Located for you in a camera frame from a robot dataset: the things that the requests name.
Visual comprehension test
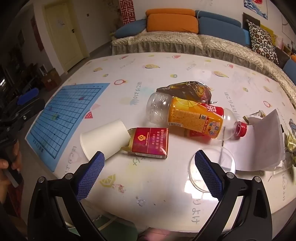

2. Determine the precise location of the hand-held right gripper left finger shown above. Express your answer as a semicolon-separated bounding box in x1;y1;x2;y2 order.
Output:
27;151;109;241

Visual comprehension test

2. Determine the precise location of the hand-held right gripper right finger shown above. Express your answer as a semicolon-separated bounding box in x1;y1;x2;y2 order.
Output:
194;149;272;241

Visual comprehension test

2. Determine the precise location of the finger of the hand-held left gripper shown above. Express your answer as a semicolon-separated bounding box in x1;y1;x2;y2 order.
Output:
14;88;46;122

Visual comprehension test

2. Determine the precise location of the white paper cup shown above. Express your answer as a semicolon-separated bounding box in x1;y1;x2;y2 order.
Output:
79;119;130;161

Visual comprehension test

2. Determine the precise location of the plastic bottle with orange label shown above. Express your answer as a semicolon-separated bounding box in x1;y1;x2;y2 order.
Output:
146;92;248;141

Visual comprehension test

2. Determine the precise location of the red cigarette pack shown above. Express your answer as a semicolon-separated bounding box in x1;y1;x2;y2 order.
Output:
120;127;169;160

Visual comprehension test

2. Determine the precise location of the person's left hand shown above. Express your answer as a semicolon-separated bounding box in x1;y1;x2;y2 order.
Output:
0;140;23;200

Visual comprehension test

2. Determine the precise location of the clear round plastic lid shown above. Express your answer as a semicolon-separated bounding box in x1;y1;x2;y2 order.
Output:
189;146;236;193

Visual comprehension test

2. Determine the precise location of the cardboard box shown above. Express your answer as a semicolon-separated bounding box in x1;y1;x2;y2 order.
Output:
42;68;62;91

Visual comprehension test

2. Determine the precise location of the blue grid mat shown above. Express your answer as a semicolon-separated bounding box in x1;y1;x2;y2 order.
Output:
25;83;111;172

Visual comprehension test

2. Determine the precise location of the white paper sheet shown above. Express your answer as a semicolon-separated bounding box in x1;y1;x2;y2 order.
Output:
223;109;287;172

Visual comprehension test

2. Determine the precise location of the pale yellow door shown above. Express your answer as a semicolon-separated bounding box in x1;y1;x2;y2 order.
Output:
44;2;89;72

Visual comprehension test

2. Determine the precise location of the small crumpled wrapper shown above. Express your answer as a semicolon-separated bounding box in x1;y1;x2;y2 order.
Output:
243;110;266;123

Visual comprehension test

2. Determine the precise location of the dark foil snack bag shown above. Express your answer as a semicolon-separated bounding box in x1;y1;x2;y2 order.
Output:
156;81;218;105

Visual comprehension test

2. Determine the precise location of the gold foil wrapper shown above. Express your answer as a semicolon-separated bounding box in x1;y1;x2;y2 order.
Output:
285;132;296;167

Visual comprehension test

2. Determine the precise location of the blue pillow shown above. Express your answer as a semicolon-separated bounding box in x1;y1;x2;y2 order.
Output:
115;19;147;39

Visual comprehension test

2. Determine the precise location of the blue seat cushion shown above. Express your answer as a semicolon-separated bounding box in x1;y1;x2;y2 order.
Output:
282;58;296;84

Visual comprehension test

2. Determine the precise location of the dark pillow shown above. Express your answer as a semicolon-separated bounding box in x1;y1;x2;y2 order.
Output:
274;46;290;69

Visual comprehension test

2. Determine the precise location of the sofa with beige cover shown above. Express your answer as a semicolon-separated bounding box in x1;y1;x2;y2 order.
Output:
111;30;296;105

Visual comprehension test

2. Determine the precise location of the small blue back cushion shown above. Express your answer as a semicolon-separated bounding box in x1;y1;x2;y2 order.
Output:
240;28;252;48

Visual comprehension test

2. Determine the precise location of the circle patterned pillow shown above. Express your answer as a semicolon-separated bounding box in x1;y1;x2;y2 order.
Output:
246;20;279;64

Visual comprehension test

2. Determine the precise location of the large blue back cushion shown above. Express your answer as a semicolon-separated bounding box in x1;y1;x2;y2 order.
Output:
195;10;244;35

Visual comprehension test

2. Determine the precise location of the thick orange cushion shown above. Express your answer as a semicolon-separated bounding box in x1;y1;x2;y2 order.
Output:
147;14;199;33

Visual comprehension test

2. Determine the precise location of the yellow cushion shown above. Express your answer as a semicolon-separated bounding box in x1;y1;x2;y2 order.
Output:
260;24;277;37

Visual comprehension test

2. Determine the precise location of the brown cushion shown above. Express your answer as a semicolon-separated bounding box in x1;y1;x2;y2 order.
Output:
243;13;260;28

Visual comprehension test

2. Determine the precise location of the thin orange cushion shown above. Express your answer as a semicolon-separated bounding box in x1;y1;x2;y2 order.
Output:
146;9;196;17

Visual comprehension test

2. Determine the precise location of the red wall decoration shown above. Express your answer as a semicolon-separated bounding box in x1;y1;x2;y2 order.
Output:
119;0;137;25

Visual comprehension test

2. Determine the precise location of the wall poster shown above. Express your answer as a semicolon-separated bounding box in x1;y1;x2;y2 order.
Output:
244;0;270;19

